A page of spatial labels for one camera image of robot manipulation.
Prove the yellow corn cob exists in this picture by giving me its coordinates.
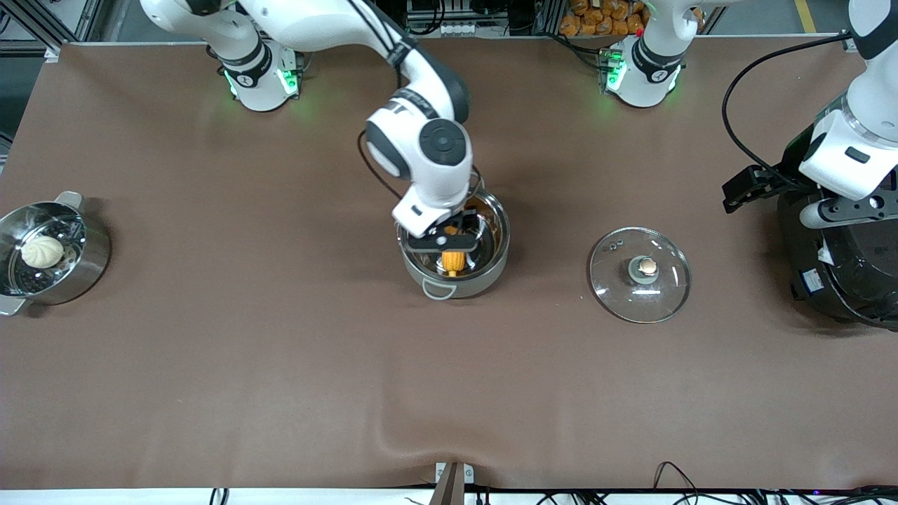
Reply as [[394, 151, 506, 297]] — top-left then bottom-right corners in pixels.
[[441, 224, 466, 278]]

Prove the glass pot lid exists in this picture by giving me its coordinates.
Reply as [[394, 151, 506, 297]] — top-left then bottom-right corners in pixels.
[[589, 226, 692, 324]]

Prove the stainless steel pot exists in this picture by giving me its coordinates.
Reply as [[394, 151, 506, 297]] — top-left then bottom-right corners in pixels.
[[395, 170, 511, 301]]

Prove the steel steamer pot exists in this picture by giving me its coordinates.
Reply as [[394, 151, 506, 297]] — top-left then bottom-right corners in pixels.
[[0, 191, 112, 316]]

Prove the black rice cooker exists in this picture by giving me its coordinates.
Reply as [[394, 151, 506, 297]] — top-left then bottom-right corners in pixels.
[[777, 133, 898, 330]]

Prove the brown table cloth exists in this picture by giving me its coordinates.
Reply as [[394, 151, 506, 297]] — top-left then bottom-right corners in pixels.
[[0, 39, 898, 490]]

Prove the bag of orange snacks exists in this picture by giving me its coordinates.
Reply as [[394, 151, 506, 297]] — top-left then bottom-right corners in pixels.
[[559, 0, 704, 37]]

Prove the white steamed bun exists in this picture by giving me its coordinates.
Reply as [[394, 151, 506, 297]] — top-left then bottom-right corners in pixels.
[[21, 235, 65, 269]]

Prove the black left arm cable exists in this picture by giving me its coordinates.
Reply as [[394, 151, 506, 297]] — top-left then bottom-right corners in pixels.
[[723, 32, 855, 190]]

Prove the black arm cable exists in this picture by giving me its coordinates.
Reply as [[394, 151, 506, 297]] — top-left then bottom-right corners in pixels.
[[723, 32, 855, 190], [347, 0, 411, 203]]

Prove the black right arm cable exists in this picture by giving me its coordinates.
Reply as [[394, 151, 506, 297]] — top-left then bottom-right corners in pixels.
[[347, 0, 411, 203]]

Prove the black looped cable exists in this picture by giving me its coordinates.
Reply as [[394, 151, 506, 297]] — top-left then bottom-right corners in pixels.
[[652, 461, 709, 495]]

